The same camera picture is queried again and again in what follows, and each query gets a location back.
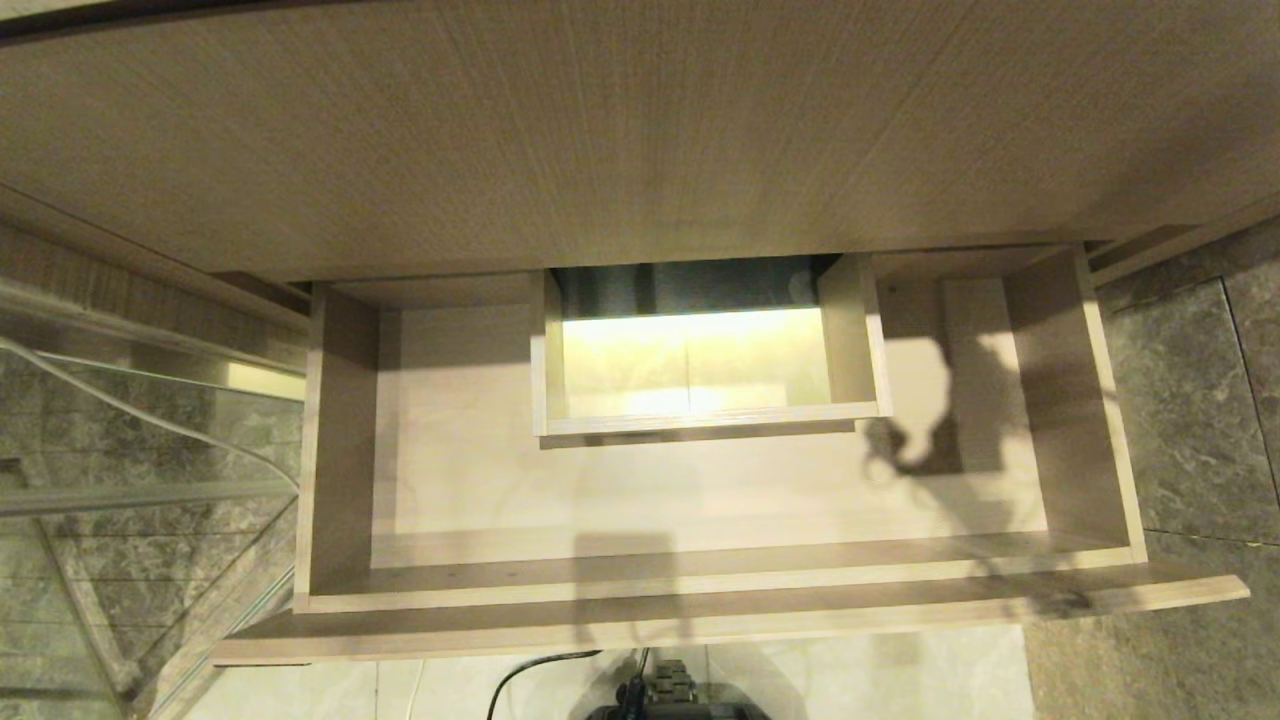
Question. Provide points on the beige wooden drawer front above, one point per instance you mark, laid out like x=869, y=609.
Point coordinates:
x=700, y=500

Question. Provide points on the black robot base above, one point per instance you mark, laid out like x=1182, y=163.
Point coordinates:
x=680, y=700

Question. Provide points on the framed glass shower door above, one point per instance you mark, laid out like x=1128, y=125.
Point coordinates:
x=100, y=550

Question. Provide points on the beige wooden vanity cabinet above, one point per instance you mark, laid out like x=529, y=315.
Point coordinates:
x=600, y=120

